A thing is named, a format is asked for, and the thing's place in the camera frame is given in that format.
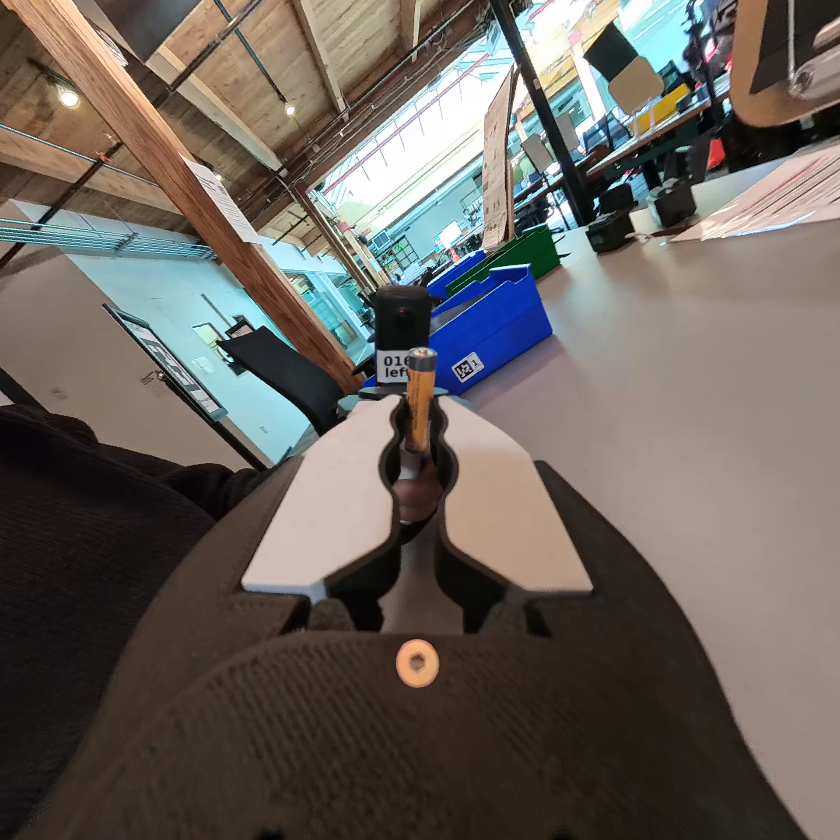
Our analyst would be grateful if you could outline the person's left forearm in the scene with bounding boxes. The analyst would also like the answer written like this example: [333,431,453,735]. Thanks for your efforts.
[0,403,287,840]

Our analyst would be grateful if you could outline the black framed floor sign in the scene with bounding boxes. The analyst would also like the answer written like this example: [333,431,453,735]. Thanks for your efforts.
[103,304,273,471]

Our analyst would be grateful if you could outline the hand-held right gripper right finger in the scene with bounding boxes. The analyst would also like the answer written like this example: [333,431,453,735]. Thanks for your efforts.
[439,397,594,599]

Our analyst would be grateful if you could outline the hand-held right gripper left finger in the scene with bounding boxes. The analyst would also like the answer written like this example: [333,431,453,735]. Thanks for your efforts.
[243,397,403,599]

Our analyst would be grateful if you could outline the white paper notice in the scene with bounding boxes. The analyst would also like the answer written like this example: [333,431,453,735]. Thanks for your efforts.
[184,158,265,245]

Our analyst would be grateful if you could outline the plain blue bin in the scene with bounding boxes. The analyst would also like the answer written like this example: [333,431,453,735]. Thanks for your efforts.
[426,250,490,300]

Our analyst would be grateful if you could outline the brown cardboard board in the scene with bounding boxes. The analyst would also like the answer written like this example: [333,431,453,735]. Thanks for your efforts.
[479,63,522,252]

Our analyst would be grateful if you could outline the person's left hand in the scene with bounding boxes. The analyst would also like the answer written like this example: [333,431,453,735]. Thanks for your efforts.
[394,476,445,526]

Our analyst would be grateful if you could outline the printed paper sheets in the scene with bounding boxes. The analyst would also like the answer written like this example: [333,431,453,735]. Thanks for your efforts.
[674,141,840,245]

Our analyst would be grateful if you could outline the black office chair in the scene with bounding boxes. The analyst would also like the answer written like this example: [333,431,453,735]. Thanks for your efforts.
[214,325,353,438]

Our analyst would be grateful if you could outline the black metal pole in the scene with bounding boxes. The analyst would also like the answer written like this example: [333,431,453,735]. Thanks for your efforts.
[490,0,594,228]

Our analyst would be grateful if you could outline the thick wooden post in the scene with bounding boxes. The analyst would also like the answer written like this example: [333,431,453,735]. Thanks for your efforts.
[0,0,368,392]

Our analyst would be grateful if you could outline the orange battery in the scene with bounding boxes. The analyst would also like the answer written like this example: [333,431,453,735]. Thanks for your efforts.
[402,347,439,455]

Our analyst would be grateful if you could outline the blue bin with sticker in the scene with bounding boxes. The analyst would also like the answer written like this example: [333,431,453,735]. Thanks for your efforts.
[361,263,553,396]

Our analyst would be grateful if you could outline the green storage bin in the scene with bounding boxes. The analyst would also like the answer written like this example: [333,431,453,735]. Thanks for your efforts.
[451,225,564,292]

